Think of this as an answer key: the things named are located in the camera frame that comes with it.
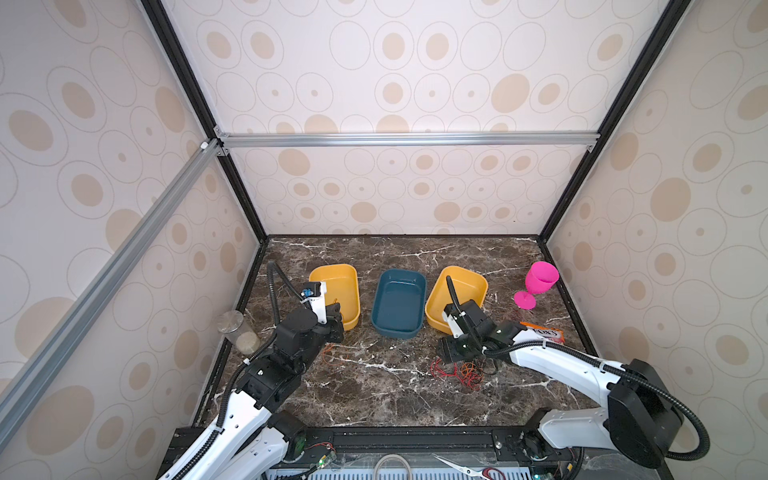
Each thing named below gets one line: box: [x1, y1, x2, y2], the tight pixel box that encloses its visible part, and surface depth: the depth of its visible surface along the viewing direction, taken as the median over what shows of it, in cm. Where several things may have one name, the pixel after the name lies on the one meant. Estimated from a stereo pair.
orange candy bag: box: [520, 322, 565, 344], surface depth 93 cm
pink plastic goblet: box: [514, 261, 559, 310], surface depth 92 cm
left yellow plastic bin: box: [309, 264, 361, 331], surface depth 105 cm
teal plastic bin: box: [371, 269, 427, 339], surface depth 102 cm
